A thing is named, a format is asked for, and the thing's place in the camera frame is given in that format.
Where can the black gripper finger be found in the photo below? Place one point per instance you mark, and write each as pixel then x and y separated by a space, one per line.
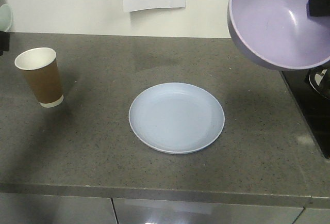
pixel 4 42
pixel 319 8

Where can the upper grey drawer front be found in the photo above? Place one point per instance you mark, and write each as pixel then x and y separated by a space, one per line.
pixel 314 216

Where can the black induction cooktop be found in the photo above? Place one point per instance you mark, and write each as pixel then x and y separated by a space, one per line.
pixel 310 89

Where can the left grey cabinet door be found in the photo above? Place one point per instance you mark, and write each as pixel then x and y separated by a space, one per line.
pixel 29 208

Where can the brown paper cup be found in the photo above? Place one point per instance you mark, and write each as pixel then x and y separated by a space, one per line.
pixel 39 68

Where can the grey cabinet door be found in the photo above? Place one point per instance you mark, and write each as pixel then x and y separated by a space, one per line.
pixel 162 211
pixel 29 208

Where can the middle grey cabinet door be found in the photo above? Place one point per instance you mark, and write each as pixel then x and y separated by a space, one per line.
pixel 162 211

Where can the lilac plastic bowl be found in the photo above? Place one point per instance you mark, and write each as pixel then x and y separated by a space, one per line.
pixel 279 34

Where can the pale green plastic spoon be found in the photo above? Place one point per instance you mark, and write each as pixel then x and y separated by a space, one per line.
pixel 6 17

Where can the light blue plate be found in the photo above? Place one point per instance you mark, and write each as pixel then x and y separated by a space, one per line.
pixel 176 118

